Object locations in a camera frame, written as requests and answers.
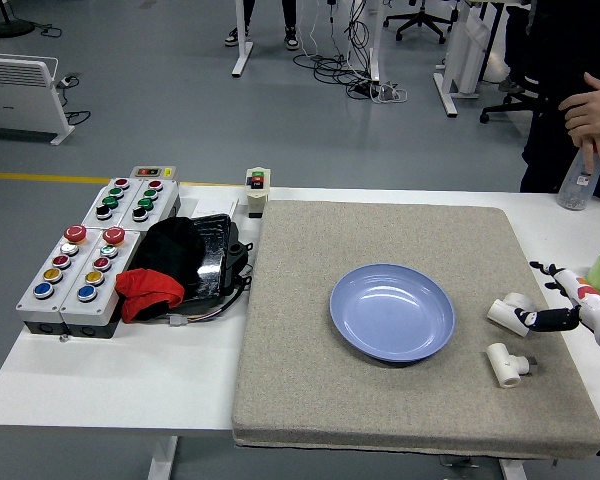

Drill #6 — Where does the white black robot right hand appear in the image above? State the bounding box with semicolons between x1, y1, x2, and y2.
513;259;600;335

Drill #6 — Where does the small four-button control box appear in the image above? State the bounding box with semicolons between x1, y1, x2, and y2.
81;177;144;229
117;178;182;232

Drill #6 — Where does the grey-brown mat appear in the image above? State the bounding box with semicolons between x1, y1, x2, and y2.
231;199;600;460

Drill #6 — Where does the large five-button control box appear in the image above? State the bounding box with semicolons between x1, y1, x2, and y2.
15;223;101;335
59;225;142;340

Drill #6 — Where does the background person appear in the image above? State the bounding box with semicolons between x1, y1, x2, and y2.
224;0;301;52

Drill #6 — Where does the heater power cable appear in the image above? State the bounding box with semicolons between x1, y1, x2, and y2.
54;73;92;126

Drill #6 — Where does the black chair base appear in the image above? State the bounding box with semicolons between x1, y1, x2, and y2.
479;89;549;126

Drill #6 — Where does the beige start-stop switch box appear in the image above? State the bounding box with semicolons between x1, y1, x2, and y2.
244;167;273;220

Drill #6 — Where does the black cable with white connector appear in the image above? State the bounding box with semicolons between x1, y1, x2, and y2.
152;279;254;327

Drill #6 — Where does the flat grey switch box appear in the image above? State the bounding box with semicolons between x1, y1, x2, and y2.
129;165;179;182

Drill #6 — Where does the white desk with side panel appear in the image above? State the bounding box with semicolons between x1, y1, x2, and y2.
432;0;514;119

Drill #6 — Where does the plain white pipe tee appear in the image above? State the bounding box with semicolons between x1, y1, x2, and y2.
487;292;537;337

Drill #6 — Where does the white paper card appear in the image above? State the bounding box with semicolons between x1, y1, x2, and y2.
182;197;241;221

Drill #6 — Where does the white pipe tee metal insert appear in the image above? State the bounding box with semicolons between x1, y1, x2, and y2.
485;342;540;390

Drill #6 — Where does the white table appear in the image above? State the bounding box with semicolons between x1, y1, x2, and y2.
0;182;600;480

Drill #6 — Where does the white panel heater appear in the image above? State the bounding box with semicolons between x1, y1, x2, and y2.
0;51;76;147

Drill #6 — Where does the red cloth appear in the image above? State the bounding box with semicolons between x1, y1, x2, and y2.
115;268;187;324

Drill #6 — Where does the clear plastic bottle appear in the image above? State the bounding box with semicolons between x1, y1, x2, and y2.
557;147;600;214

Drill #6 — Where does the blue plate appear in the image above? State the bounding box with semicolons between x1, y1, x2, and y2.
328;263;456;365

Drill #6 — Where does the black cloth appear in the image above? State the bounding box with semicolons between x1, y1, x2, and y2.
129;216;207;296

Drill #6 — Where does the black floor cable bundle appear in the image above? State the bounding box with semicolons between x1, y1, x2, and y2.
292;0;381;101

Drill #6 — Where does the white desk frame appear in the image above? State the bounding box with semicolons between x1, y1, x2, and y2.
231;0;382;84

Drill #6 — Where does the black round stand base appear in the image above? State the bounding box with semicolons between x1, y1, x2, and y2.
0;0;36;39

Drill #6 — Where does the black office chair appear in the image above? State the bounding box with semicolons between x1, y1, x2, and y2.
383;0;459;46

